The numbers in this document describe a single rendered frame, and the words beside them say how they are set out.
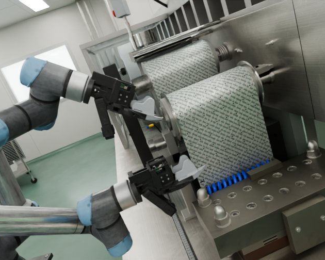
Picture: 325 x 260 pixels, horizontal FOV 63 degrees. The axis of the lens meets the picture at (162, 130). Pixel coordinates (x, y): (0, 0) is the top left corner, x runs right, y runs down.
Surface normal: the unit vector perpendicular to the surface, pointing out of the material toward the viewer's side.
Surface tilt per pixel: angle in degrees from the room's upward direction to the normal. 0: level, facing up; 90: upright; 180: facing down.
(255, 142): 90
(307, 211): 90
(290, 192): 0
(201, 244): 0
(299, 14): 90
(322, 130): 90
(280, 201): 0
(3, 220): 77
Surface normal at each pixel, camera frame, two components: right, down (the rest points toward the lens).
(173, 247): -0.34, -0.89
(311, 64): -0.92, 0.38
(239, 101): 0.19, 0.24
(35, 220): 0.66, -0.33
